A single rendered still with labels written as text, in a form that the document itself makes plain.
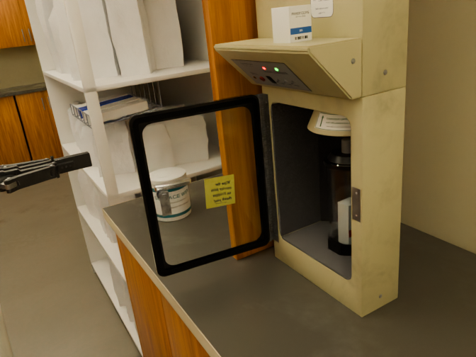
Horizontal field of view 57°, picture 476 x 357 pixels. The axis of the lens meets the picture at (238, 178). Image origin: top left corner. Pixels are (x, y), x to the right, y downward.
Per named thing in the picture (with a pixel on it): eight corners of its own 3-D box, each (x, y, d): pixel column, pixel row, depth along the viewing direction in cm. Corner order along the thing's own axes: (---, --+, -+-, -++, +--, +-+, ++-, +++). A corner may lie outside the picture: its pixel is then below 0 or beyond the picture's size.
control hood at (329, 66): (261, 82, 103) (257, 37, 99) (363, 97, 76) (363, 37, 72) (217, 91, 97) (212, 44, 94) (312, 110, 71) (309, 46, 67)
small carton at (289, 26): (294, 40, 83) (292, 6, 81) (312, 40, 79) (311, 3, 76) (273, 43, 80) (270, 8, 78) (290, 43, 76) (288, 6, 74)
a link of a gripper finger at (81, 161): (54, 159, 89) (54, 160, 89) (88, 151, 92) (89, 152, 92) (57, 173, 90) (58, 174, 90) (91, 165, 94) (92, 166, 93)
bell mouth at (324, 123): (349, 112, 107) (348, 89, 105) (409, 123, 92) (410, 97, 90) (290, 127, 99) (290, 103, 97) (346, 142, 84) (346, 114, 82)
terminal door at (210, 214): (270, 244, 116) (258, 93, 101) (158, 278, 105) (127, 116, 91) (269, 242, 116) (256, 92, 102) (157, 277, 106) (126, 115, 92)
